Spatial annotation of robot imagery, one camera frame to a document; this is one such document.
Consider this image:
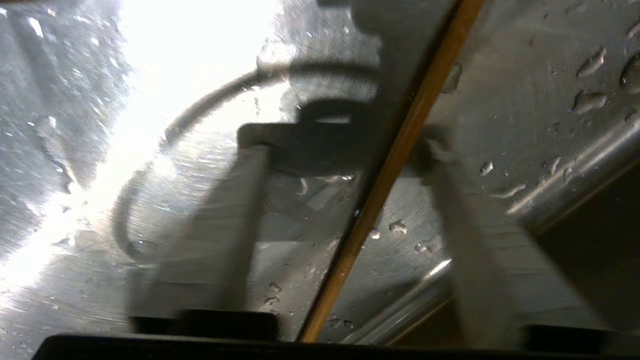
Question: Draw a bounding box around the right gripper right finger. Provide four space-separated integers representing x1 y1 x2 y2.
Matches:
425 139 616 351

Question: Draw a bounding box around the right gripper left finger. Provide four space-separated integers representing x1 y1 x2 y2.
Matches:
127 144 273 337

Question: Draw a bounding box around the brown wooden chopstick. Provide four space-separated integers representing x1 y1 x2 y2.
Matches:
296 0 487 344

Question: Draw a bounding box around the stainless steel sink basin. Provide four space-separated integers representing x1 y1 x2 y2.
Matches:
0 0 640 351

